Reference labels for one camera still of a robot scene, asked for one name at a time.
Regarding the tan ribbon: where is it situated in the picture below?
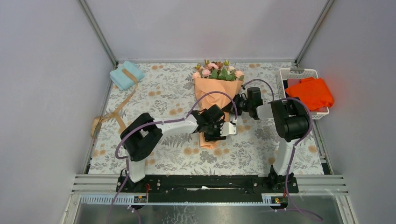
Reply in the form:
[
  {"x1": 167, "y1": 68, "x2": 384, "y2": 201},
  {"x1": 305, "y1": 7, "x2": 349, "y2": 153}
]
[{"x1": 91, "y1": 69, "x2": 138, "y2": 138}]

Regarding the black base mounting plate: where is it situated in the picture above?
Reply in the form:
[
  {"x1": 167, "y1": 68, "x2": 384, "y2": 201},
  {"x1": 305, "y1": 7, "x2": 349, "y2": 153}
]
[{"x1": 116, "y1": 175, "x2": 299, "y2": 203}]

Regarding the floral patterned table mat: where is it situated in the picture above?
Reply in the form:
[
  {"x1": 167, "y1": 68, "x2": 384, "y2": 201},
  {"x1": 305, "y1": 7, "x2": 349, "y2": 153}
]
[{"x1": 88, "y1": 62, "x2": 325, "y2": 176}]

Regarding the tan wrapping paper sheet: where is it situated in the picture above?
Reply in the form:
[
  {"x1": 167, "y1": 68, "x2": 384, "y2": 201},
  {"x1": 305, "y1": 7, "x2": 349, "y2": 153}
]
[{"x1": 193, "y1": 77, "x2": 244, "y2": 150}]

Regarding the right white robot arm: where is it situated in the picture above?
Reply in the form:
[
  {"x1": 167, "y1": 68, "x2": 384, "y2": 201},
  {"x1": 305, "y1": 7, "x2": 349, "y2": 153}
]
[{"x1": 222, "y1": 87, "x2": 312, "y2": 192}]

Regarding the orange folded cloth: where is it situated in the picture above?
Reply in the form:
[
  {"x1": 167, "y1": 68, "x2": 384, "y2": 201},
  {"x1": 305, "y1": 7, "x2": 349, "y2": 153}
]
[{"x1": 285, "y1": 77, "x2": 335, "y2": 111}]

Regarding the pink fake flower bunch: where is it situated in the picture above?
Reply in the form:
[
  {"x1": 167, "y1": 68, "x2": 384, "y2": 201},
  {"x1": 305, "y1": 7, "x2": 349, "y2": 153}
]
[{"x1": 192, "y1": 59, "x2": 245, "y2": 81}]

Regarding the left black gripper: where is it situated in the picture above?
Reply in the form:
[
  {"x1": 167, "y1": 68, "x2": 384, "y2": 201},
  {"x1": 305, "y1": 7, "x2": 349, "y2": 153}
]
[{"x1": 203, "y1": 120, "x2": 226, "y2": 143}]

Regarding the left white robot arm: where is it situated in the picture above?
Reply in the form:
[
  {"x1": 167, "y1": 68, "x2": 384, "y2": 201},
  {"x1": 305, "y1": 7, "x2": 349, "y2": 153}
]
[{"x1": 120, "y1": 105, "x2": 236, "y2": 192}]

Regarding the purple cable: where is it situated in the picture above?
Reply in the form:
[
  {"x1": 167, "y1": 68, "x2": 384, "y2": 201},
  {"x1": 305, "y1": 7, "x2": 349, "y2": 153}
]
[
  {"x1": 106, "y1": 91, "x2": 238, "y2": 224},
  {"x1": 241, "y1": 78, "x2": 324, "y2": 223}
]

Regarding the light blue folded towel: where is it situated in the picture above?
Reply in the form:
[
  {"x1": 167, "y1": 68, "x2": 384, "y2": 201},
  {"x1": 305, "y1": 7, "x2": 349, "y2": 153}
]
[{"x1": 110, "y1": 61, "x2": 145, "y2": 91}]

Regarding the white plastic basket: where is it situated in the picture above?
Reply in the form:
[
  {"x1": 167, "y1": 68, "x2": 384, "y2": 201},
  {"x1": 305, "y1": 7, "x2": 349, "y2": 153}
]
[{"x1": 276, "y1": 68, "x2": 334, "y2": 119}]

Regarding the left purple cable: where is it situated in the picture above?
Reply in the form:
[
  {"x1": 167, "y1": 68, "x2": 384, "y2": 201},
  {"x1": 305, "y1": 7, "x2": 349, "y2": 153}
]
[{"x1": 106, "y1": 91, "x2": 238, "y2": 224}]

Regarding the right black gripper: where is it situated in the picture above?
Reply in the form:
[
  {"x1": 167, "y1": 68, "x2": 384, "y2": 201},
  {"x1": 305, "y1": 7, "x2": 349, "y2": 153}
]
[{"x1": 222, "y1": 94, "x2": 252, "y2": 116}]

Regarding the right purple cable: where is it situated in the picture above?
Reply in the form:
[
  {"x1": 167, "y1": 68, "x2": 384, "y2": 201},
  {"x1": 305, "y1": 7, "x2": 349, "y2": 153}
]
[{"x1": 241, "y1": 78, "x2": 324, "y2": 223}]

